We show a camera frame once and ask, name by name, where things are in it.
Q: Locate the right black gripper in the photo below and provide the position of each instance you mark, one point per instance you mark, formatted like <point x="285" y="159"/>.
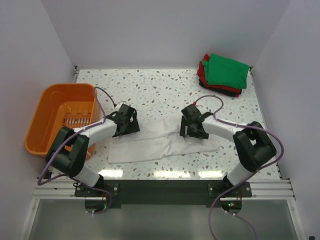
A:
<point x="199" y="135"/>

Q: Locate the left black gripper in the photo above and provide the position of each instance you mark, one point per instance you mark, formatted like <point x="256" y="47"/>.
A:
<point x="133" y="126"/>

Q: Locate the white t shirt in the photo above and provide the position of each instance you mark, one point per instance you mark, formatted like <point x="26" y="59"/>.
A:
<point x="157" y="139"/>

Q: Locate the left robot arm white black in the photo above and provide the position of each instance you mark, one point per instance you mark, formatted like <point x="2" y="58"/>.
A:
<point x="68" y="151"/>

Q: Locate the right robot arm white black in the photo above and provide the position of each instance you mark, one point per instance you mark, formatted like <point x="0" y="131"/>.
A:
<point x="253" y="146"/>

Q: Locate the red folded t shirt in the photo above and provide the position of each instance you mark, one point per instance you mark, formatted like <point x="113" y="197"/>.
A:
<point x="201" y="75"/>

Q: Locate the orange plastic basket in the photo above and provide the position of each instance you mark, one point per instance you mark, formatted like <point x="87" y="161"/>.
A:
<point x="71" y="105"/>

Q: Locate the green folded t shirt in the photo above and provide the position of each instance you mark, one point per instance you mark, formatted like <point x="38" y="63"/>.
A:
<point x="223" y="71"/>

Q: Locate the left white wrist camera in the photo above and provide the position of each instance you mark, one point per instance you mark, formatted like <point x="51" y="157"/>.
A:
<point x="121" y="103"/>

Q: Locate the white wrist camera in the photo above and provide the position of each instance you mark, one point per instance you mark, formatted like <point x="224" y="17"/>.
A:
<point x="121" y="103"/>
<point x="199" y="106"/>

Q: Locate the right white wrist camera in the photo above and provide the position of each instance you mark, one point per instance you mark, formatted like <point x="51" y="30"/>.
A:
<point x="199" y="106"/>

